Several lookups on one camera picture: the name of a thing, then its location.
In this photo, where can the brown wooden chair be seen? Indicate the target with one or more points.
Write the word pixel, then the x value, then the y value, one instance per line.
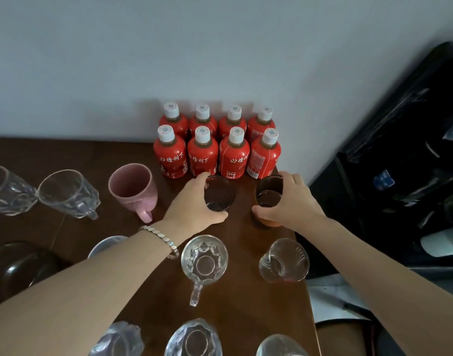
pixel 341 341

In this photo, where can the white plastic container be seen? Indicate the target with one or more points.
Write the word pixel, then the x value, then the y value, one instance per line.
pixel 443 241

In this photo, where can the brown banded glass cup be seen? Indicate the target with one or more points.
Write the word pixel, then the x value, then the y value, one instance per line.
pixel 269 192

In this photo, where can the dark smoky tall glass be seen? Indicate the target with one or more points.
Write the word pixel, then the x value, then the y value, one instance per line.
pixel 219 194

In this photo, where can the pink ceramic mug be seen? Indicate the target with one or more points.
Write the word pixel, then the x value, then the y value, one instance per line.
pixel 132 192

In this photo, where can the person's right hand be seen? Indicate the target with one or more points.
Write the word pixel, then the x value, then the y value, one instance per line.
pixel 297 207

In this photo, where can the glass mug with black logo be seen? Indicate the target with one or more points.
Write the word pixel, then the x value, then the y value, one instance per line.
pixel 280 348

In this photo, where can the brown wooden table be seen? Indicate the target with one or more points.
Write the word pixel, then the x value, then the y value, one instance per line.
pixel 241 304

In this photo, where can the group of red drink bottles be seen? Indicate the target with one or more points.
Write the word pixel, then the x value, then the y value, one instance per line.
pixel 202 159

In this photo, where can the dark smoky wide cup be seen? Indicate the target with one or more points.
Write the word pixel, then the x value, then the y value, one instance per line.
pixel 19 270

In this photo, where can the clear tumbler with red print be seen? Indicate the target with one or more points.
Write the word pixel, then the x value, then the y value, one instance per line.
pixel 284 261

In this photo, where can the black water dispenser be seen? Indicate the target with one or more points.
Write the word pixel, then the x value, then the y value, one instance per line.
pixel 397 144

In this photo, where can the person's right forearm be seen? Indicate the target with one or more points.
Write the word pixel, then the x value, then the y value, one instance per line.
pixel 389 292

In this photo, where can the person's left hand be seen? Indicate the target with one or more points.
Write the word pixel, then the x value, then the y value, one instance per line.
pixel 189 211

